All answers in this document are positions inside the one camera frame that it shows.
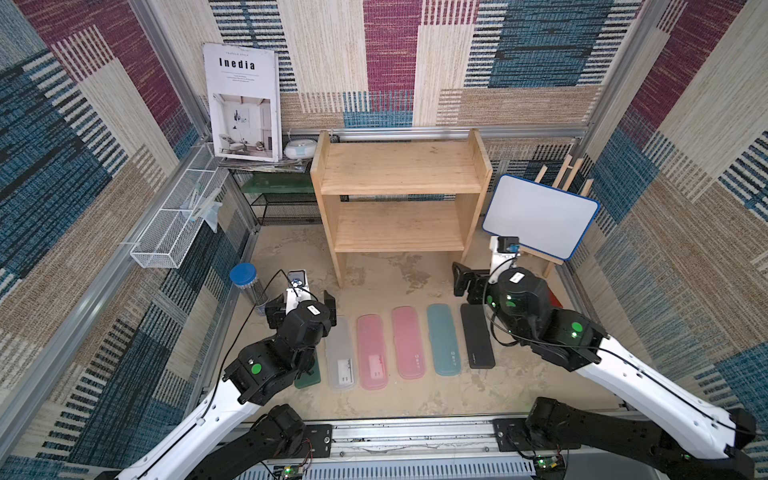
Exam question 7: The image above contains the black pencil case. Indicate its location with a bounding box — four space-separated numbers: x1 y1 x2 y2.
460 303 496 369

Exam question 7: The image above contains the pencil jar with blue lid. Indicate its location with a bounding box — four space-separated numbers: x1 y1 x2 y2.
229 263 268 316

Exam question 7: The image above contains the wooden two-tier shelf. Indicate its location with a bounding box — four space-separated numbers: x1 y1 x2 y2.
310 129 492 285

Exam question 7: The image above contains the white round device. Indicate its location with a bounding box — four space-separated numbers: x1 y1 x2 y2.
284 139 318 160

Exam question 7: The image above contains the light blue pencil case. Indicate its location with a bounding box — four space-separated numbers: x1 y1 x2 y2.
427 304 461 376

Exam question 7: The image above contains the dark green pencil case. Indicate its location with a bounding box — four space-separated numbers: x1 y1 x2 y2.
294 355 321 389

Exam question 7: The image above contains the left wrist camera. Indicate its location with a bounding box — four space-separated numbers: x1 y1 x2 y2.
285 270 313 312

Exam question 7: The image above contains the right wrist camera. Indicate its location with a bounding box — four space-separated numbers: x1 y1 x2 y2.
489 235 520 284

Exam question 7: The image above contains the Inedia magazine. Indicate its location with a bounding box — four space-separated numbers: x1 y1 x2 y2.
203 43 283 163

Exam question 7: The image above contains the pink pencil case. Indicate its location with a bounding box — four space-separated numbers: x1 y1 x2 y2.
357 314 388 390
392 306 426 380

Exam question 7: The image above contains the small whiteboard on easel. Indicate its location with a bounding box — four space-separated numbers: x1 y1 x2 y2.
482 155 601 277

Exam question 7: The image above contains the red wallet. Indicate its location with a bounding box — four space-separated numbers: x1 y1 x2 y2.
549 291 563 308

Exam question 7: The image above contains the clear white pencil case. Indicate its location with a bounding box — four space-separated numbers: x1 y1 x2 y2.
325 318 356 390

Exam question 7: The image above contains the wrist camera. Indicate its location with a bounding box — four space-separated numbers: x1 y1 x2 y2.
489 235 520 284
285 270 313 312

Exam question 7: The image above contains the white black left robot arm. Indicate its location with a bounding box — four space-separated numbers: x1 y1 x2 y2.
99 293 337 479

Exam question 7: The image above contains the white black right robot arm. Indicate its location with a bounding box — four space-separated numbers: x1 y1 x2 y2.
452 260 758 479

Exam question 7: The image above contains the black mesh wire rack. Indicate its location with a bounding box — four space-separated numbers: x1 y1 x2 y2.
229 165 321 227

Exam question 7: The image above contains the green folder on rack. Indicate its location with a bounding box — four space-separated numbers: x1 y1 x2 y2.
241 172 314 194

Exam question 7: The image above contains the white wire basket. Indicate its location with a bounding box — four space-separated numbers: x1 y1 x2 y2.
130 142 228 269

